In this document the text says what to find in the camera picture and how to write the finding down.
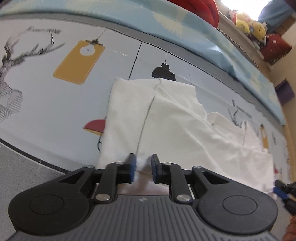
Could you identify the wooden bed side rail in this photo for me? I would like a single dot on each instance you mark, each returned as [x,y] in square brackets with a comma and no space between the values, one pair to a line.
[289,141]

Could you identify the white window sill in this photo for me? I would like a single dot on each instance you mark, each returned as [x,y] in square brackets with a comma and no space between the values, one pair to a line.
[245,44]

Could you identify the purple blue curtain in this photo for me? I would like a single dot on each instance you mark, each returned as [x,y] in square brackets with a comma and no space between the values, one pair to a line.
[275,11]

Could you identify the person's right hand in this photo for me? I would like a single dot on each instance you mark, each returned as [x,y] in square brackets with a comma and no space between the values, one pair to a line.
[291,229]

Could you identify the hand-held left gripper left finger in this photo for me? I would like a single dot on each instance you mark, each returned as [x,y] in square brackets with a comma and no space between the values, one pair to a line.
[132,168]

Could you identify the red quilt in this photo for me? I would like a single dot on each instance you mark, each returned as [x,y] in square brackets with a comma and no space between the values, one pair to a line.
[198,10]

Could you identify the pale yellow plush toy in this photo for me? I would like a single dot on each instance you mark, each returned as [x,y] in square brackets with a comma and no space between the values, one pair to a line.
[258,29]

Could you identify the dark red cushion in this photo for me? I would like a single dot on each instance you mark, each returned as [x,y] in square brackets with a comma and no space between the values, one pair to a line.
[276,47]

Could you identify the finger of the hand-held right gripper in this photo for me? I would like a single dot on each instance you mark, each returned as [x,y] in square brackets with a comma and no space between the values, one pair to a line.
[281,192]
[288,185]

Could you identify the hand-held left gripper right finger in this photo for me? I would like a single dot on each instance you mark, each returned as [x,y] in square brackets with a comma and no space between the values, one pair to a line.
[153,169]

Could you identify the grey printed bed sheet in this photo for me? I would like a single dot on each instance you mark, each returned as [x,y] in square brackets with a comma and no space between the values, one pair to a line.
[46,104]

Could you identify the white shirt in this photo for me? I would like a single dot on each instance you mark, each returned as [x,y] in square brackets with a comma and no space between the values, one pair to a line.
[180,120]

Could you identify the light blue patterned blanket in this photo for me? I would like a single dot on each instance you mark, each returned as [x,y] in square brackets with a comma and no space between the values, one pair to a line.
[161,20]

